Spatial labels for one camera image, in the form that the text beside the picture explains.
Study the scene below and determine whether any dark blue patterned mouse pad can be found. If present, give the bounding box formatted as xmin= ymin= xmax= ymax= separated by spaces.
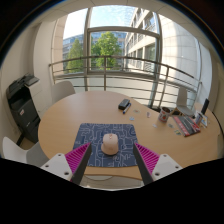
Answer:
xmin=72 ymin=123 xmax=139 ymax=168

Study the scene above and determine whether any black bottle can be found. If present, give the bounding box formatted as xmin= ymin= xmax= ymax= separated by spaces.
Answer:
xmin=200 ymin=98 xmax=210 ymax=116

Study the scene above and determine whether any red magazine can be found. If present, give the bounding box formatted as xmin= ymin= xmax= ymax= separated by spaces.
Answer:
xmin=172 ymin=114 xmax=202 ymax=138

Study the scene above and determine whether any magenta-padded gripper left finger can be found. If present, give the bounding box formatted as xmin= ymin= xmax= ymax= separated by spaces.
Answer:
xmin=41 ymin=142 xmax=93 ymax=186

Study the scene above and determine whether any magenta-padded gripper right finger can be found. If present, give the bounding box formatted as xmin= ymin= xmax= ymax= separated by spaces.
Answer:
xmin=132 ymin=142 xmax=184 ymax=186

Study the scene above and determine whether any black and white office printer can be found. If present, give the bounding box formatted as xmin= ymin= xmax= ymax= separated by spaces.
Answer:
xmin=5 ymin=73 xmax=46 ymax=144

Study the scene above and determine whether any beige computer mouse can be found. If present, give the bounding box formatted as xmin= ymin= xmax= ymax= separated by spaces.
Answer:
xmin=100 ymin=133 xmax=120 ymax=156

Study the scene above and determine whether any colourful booklet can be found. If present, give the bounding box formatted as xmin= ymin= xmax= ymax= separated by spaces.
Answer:
xmin=199 ymin=113 xmax=210 ymax=128

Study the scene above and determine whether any blue marker pen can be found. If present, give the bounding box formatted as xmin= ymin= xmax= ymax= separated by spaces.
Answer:
xmin=122 ymin=103 xmax=132 ymax=115

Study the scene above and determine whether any metal balcony railing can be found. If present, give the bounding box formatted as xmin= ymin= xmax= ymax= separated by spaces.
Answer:
xmin=48 ymin=55 xmax=203 ymax=109

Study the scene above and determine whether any black whiteboard eraser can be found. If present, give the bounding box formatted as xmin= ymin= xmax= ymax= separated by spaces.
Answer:
xmin=117 ymin=98 xmax=131 ymax=111

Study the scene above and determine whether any small printed cup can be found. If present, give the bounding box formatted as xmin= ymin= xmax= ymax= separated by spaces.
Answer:
xmin=194 ymin=111 xmax=204 ymax=126

